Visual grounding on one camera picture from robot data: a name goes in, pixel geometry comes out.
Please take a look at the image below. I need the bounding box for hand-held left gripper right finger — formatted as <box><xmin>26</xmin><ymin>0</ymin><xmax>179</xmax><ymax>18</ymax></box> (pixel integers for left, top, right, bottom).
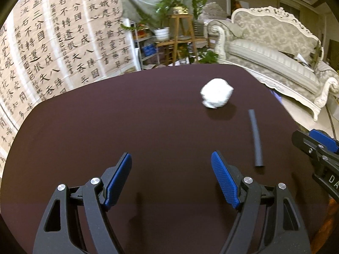
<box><xmin>211</xmin><ymin>151</ymin><xmax>312</xmax><ymax>254</ymax></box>

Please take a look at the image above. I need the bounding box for ornate cream sofa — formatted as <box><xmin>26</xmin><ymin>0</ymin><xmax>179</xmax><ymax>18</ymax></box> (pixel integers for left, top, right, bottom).
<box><xmin>207</xmin><ymin>5</ymin><xmax>339</xmax><ymax>122</ymax></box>

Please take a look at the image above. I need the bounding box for dark wooden door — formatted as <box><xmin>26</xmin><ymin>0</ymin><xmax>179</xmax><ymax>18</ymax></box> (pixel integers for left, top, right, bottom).
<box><xmin>328</xmin><ymin>39</ymin><xmax>339</xmax><ymax>71</ymax></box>

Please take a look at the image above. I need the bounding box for small leafy floor plant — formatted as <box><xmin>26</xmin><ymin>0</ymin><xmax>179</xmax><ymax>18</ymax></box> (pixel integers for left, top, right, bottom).
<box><xmin>197</xmin><ymin>49</ymin><xmax>221</xmax><ymax>65</ymax></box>

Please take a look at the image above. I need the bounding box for ornate cream armchair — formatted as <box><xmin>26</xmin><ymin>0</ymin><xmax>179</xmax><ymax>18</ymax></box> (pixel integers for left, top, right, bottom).
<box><xmin>203</xmin><ymin>2</ymin><xmax>231</xmax><ymax>32</ymax></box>

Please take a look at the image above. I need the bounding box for metal shelf rack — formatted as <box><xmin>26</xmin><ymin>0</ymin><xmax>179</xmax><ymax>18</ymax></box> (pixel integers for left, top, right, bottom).
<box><xmin>131</xmin><ymin>22</ymin><xmax>160</xmax><ymax>71</ymax></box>

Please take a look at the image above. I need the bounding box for plant in patterned pot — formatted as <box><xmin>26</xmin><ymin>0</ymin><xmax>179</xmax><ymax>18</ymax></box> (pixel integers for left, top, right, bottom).
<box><xmin>155</xmin><ymin>0</ymin><xmax>211</xmax><ymax>16</ymax></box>

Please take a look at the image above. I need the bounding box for magazine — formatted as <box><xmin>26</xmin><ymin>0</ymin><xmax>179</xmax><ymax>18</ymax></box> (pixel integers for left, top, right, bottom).
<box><xmin>289</xmin><ymin>53</ymin><xmax>311</xmax><ymax>67</ymax></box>

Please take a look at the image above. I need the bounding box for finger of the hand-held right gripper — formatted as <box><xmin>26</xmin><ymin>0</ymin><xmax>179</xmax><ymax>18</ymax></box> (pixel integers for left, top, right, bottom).
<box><xmin>291</xmin><ymin>130</ymin><xmax>323</xmax><ymax>165</ymax></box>
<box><xmin>309</xmin><ymin>129</ymin><xmax>339</xmax><ymax>154</ymax></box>

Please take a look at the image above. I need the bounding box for calligraphy wall hanging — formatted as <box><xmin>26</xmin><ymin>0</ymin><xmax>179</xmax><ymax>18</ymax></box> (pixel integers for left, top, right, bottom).
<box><xmin>0</xmin><ymin>0</ymin><xmax>133</xmax><ymax>166</ymax></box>

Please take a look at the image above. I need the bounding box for blue plastic crate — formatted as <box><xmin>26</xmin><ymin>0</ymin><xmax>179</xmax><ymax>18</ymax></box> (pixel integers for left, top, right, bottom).
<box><xmin>141</xmin><ymin>44</ymin><xmax>157</xmax><ymax>58</ymax></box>

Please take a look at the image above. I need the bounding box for wooden plant stand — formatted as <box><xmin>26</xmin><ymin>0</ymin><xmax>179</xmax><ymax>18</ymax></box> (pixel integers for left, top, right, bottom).
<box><xmin>156</xmin><ymin>14</ymin><xmax>210</xmax><ymax>66</ymax></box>

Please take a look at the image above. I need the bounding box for white paper ball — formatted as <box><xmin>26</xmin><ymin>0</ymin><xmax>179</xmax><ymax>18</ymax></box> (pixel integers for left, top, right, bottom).
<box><xmin>200</xmin><ymin>78</ymin><xmax>234</xmax><ymax>109</ymax></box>

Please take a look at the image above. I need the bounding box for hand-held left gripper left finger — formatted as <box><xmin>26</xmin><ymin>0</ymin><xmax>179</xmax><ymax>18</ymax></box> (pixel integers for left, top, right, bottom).
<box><xmin>33</xmin><ymin>152</ymin><xmax>132</xmax><ymax>254</ymax></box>

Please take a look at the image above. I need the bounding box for plant in white pot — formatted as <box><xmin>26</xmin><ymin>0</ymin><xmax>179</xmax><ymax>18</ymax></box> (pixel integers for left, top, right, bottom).
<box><xmin>120</xmin><ymin>5</ymin><xmax>170</xmax><ymax>42</ymax></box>

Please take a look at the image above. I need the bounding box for black rubber tube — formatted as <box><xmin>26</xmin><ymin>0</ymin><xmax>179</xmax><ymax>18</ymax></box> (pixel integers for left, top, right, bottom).
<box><xmin>247</xmin><ymin>109</ymin><xmax>265</xmax><ymax>168</ymax></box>

